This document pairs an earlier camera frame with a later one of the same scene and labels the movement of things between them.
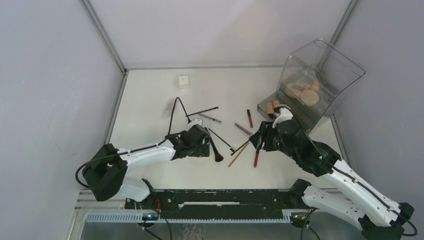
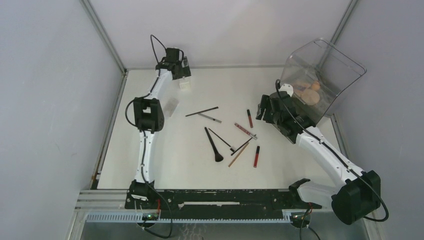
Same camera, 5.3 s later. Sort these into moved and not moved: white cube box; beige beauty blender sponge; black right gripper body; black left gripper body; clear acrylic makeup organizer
Moved: black left gripper body; black right gripper body
Not moved: clear acrylic makeup organizer; white cube box; beige beauty blender sponge
